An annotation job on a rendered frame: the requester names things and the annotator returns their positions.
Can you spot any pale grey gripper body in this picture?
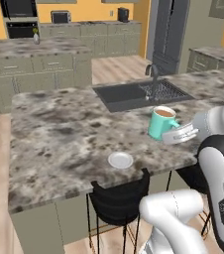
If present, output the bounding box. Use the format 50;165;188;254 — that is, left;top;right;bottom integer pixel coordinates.
162;122;199;146

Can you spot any teal cup of tea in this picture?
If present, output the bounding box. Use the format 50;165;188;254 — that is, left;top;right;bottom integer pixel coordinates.
147;105;181;142

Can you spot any white saucer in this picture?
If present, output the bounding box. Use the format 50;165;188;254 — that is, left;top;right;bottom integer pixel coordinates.
107;151;135;170

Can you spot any black bar stool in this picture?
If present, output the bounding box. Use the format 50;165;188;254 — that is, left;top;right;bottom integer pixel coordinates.
175;163;214;236
85;167;151;254

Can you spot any dark curved tap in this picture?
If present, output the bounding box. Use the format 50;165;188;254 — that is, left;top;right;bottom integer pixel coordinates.
145;63;162;101

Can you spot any dark sink basin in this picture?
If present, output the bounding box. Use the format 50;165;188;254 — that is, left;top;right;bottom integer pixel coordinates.
92;78;196;114

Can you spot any green side cupboard run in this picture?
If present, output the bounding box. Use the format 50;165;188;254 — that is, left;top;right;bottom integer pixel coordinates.
185;46;224;74

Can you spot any dark grey fridge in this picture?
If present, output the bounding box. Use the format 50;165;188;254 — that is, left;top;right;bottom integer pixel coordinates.
151;0;191;75

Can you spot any green base cupboard run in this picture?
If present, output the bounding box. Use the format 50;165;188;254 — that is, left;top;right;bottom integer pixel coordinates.
39;20;143;60

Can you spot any black coffee machine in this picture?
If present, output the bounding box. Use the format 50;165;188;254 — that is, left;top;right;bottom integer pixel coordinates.
117;6;131;24

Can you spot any green island cupboard run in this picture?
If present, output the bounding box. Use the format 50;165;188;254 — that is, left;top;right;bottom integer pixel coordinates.
0;36;93;117

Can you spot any green cupboard under worktop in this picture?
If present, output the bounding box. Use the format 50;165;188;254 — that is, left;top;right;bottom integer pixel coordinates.
10;193;92;254

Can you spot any silver toaster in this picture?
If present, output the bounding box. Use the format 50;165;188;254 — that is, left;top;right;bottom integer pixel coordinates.
50;10;73;25

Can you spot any small vase with flower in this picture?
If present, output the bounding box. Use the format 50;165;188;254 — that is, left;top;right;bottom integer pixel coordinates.
32;27;41;46

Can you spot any black wall oven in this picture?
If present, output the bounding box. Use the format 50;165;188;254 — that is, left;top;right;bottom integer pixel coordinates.
5;21;41;40

